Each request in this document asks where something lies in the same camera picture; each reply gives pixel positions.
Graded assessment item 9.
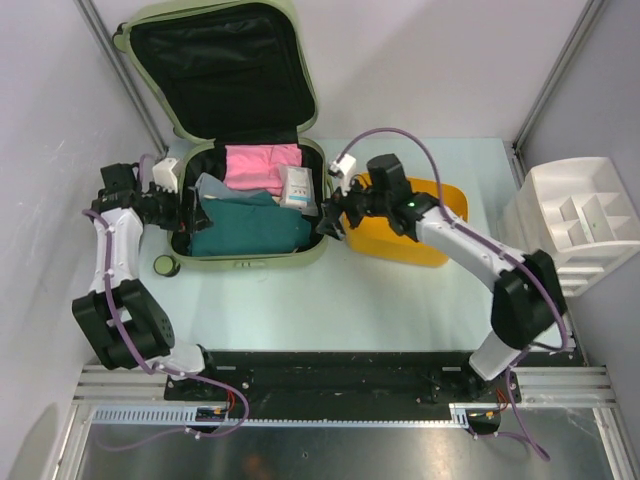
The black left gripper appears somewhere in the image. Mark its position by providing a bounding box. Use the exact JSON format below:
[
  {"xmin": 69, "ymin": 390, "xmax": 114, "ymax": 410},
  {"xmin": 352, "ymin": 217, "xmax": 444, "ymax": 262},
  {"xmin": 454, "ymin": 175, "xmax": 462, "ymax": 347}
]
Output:
[{"xmin": 145, "ymin": 182, "xmax": 214, "ymax": 234}]

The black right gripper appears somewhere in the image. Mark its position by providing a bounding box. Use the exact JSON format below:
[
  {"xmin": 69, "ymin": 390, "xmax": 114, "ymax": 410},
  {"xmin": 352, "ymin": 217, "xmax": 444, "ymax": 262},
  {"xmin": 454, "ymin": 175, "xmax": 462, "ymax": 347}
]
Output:
[{"xmin": 317, "ymin": 169, "xmax": 390, "ymax": 241}]

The yellow plastic basket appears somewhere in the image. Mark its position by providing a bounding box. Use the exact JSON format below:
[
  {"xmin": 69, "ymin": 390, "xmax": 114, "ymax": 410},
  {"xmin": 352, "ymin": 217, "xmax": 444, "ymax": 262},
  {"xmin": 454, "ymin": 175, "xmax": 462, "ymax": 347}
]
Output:
[{"xmin": 342, "ymin": 177, "xmax": 469, "ymax": 268}]

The teal garment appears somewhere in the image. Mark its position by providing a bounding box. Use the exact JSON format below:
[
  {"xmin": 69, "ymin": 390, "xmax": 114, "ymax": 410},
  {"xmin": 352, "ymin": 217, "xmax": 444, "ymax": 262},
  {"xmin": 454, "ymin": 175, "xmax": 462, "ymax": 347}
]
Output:
[{"xmin": 190, "ymin": 193, "xmax": 311, "ymax": 257}]

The green hard-shell suitcase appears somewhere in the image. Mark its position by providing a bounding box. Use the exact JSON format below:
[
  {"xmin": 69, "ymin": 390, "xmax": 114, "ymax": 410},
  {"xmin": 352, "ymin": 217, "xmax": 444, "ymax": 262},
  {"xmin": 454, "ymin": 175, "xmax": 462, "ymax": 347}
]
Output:
[{"xmin": 110, "ymin": 0, "xmax": 336, "ymax": 277}]

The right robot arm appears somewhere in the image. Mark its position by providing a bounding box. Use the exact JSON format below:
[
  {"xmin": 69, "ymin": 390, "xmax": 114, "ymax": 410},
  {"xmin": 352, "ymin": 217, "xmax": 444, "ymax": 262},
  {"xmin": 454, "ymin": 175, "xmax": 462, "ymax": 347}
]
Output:
[{"xmin": 317, "ymin": 154, "xmax": 568, "ymax": 401}]

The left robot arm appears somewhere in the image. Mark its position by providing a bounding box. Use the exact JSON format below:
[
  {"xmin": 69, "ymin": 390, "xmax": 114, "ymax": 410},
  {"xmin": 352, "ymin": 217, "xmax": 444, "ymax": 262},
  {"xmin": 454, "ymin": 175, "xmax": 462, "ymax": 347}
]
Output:
[{"xmin": 72, "ymin": 157, "xmax": 221, "ymax": 400}]

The grey folded garment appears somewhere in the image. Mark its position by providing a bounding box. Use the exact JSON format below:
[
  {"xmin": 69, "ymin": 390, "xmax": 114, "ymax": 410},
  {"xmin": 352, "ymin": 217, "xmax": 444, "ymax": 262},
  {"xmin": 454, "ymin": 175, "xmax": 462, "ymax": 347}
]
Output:
[{"xmin": 195, "ymin": 173, "xmax": 232, "ymax": 213}]

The pink folded garment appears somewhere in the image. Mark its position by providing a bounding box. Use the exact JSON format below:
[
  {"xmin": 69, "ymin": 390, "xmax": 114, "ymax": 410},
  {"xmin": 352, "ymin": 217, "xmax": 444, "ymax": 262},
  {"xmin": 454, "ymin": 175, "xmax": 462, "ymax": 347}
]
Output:
[{"xmin": 224, "ymin": 144, "xmax": 302, "ymax": 196}]

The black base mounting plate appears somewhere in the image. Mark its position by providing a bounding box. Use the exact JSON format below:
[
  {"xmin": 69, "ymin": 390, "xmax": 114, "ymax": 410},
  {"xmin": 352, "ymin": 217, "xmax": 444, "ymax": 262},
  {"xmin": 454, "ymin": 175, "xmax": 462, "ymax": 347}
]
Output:
[{"xmin": 164, "ymin": 350, "xmax": 522, "ymax": 423}]

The white plastic drawer organizer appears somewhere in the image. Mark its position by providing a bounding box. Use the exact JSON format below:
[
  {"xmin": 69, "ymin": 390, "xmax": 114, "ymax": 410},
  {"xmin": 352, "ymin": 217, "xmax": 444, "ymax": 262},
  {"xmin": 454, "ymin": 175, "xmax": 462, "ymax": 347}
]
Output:
[{"xmin": 497, "ymin": 157, "xmax": 639, "ymax": 298}]

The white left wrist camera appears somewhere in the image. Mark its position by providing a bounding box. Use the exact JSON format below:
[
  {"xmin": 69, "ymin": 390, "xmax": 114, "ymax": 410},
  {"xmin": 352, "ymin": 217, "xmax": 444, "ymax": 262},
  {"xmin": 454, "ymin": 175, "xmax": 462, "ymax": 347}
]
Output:
[{"xmin": 152, "ymin": 157, "xmax": 182, "ymax": 193}]

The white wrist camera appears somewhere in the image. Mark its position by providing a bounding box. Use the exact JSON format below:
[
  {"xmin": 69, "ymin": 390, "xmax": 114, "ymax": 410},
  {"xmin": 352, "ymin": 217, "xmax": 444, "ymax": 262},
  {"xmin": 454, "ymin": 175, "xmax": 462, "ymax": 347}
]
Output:
[
  {"xmin": 328, "ymin": 154, "xmax": 357, "ymax": 196},
  {"xmin": 152, "ymin": 157, "xmax": 182, "ymax": 193}
]

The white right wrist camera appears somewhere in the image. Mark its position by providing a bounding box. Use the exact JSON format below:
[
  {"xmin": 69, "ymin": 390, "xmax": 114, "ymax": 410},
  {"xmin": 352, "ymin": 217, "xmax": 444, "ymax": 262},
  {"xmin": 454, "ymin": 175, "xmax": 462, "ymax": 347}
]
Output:
[{"xmin": 328, "ymin": 154, "xmax": 357, "ymax": 196}]

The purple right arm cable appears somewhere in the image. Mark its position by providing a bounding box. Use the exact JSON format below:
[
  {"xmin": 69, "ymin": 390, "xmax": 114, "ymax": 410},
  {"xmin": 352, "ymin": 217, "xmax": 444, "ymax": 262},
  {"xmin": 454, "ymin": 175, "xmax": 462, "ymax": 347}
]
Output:
[{"xmin": 339, "ymin": 127, "xmax": 571, "ymax": 460}]

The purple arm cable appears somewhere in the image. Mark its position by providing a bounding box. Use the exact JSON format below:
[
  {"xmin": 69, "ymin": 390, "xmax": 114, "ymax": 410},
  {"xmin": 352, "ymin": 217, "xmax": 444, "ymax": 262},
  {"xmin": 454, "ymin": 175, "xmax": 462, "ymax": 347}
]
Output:
[
  {"xmin": 339, "ymin": 127, "xmax": 571, "ymax": 460},
  {"xmin": 82, "ymin": 152, "xmax": 251, "ymax": 451}
]

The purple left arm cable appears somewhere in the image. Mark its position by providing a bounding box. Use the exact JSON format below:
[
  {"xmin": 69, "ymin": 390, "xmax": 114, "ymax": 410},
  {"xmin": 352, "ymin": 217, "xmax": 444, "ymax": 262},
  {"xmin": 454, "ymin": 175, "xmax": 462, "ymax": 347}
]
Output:
[{"xmin": 82, "ymin": 152, "xmax": 251, "ymax": 451}]

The white slotted cable duct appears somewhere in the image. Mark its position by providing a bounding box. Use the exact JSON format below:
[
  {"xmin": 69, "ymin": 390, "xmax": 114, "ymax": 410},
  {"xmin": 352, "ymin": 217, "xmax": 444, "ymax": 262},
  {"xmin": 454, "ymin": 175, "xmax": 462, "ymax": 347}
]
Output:
[{"xmin": 92, "ymin": 405, "xmax": 471, "ymax": 429}]

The aluminium frame rail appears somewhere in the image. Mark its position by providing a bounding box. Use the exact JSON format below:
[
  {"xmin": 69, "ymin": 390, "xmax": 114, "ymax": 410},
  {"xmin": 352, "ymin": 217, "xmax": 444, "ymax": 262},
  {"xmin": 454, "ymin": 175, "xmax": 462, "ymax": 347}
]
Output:
[{"xmin": 72, "ymin": 365, "xmax": 616, "ymax": 408}]

